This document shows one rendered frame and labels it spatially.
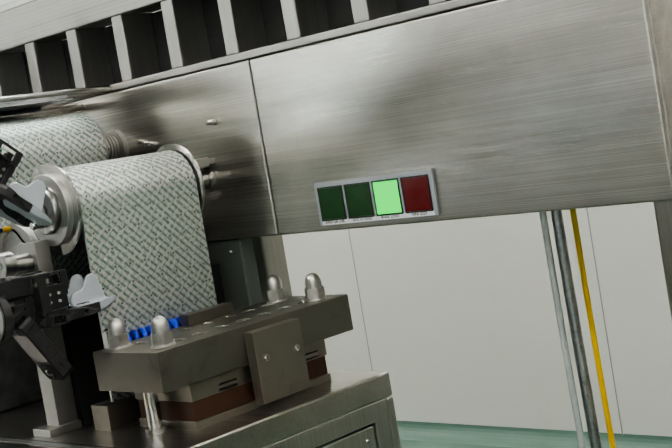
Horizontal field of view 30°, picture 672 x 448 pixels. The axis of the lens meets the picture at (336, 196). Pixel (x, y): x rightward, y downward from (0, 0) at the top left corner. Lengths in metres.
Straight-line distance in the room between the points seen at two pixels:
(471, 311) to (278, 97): 2.94
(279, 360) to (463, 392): 3.14
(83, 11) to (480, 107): 0.96
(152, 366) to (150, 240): 0.30
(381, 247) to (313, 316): 3.15
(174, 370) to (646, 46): 0.79
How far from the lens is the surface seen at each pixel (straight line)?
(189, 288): 2.10
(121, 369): 1.89
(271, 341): 1.93
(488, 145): 1.79
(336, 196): 1.99
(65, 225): 1.99
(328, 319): 2.04
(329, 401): 1.96
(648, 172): 1.66
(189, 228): 2.11
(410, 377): 5.21
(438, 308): 5.02
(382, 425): 2.05
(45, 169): 2.03
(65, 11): 2.52
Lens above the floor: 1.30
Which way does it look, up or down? 3 degrees down
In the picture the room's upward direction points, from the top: 10 degrees counter-clockwise
